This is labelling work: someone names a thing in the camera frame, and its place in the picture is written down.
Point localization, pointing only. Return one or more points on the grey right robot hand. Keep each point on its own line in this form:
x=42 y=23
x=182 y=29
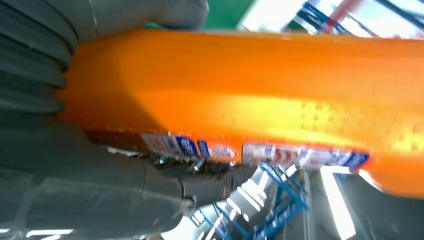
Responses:
x=82 y=185

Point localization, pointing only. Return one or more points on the green table mat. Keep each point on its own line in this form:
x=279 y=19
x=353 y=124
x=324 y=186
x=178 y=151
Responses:
x=225 y=13

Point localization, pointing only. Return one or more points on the white table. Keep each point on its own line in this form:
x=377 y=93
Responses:
x=265 y=15

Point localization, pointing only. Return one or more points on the ceiling light strip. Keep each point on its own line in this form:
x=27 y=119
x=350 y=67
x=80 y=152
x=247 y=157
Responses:
x=338 y=205

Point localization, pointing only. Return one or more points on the tall blue steel rack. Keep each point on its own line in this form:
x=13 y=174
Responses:
x=311 y=15

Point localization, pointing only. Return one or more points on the red pole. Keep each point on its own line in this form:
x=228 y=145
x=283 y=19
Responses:
x=341 y=15

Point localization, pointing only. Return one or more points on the blue metal frame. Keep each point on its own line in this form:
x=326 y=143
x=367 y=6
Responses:
x=299 y=200

